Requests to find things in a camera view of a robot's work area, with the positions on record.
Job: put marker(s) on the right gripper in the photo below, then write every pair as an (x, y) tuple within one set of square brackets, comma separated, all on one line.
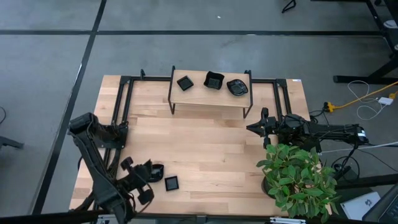
[(265, 112)]

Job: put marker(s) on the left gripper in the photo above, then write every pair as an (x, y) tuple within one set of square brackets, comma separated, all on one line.
[(136, 180)]

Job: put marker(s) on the black rounded square bowl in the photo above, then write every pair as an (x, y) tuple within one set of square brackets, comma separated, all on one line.
[(237, 87)]

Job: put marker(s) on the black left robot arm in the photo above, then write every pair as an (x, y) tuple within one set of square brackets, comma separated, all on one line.
[(93, 161)]

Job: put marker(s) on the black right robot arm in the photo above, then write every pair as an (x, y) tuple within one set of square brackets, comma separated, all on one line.
[(329, 132)]

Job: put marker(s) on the wooden shelf with black legs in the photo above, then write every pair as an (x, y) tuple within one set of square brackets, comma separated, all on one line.
[(211, 98)]

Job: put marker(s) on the green potted plant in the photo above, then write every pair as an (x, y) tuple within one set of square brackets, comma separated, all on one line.
[(292, 180)]

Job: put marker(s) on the black rig bar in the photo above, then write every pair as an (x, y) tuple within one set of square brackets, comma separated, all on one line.
[(46, 217)]

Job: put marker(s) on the black table leg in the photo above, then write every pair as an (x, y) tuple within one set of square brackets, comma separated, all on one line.
[(357, 79)]

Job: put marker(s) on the black floor stand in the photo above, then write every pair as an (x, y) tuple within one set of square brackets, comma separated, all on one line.
[(373, 180)]

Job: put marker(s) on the white box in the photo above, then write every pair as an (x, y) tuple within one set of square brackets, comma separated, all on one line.
[(360, 205)]

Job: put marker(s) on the white power adapter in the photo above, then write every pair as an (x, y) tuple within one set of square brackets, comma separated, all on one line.
[(385, 100)]

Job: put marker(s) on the grey chair base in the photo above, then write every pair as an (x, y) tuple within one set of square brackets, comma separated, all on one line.
[(9, 142)]

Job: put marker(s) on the dark laptop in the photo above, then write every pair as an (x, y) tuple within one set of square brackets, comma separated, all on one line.
[(385, 210)]

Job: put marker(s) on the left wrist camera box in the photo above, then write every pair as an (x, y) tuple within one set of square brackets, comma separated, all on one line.
[(143, 172)]

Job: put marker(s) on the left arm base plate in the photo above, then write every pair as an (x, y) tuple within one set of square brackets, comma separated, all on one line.
[(119, 137)]

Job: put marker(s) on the silver frame bracket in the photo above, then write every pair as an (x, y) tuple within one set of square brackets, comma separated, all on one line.
[(101, 221), (287, 220)]

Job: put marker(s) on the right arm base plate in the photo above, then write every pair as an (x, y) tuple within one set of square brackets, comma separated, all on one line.
[(315, 147)]

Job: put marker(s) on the black aluminium table frame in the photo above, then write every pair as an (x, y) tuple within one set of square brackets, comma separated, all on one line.
[(149, 78)]

